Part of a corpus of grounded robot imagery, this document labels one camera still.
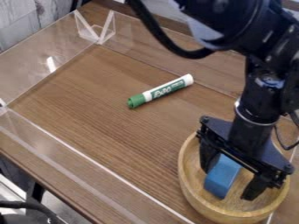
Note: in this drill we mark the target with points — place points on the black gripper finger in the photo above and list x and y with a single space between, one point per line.
209 154
256 186

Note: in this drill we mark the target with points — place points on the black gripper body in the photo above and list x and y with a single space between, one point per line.
245 142

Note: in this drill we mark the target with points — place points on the blue rectangular block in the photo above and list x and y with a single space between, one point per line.
221 175

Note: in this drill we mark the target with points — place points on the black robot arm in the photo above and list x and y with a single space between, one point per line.
257 29

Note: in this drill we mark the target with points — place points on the brown wooden bowl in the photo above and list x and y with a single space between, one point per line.
231 210

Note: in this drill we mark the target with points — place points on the green Expo marker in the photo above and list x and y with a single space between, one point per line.
160 91

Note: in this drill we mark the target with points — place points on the black table leg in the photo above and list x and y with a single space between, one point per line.
37 192

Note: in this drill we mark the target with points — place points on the clear acrylic corner bracket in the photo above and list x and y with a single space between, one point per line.
96 33

